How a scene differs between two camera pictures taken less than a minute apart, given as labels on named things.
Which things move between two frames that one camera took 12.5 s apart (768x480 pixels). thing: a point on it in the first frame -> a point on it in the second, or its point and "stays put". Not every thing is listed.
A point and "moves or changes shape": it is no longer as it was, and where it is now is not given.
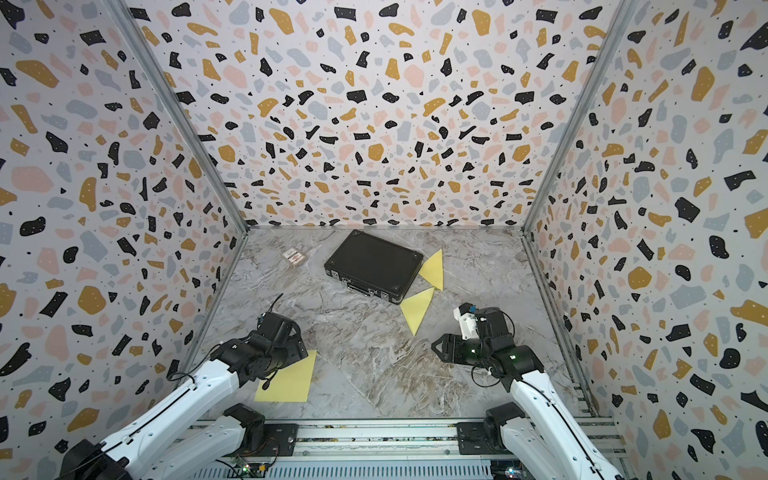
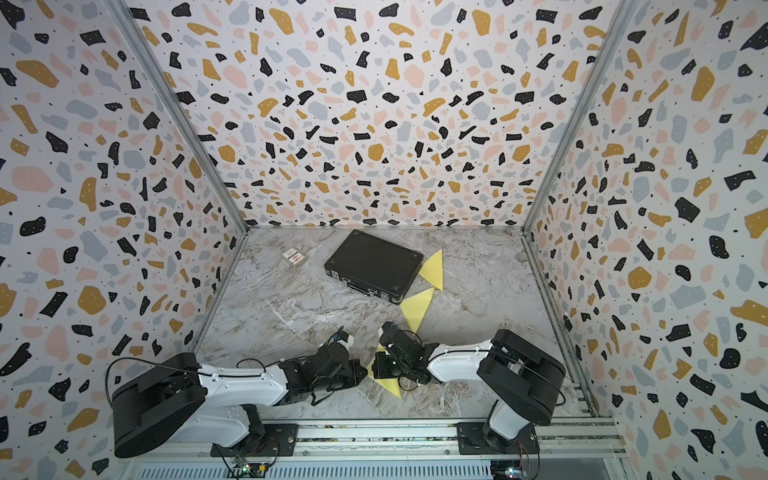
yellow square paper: (415, 307) stays put
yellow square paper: (432, 269) stays put
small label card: (293, 256) stays put
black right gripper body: (470, 352) -> (384, 367)
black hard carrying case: (375, 265) stays put
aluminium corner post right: (621, 14) stays put
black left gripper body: (291, 352) -> (346, 378)
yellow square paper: (289, 384) moves or changes shape
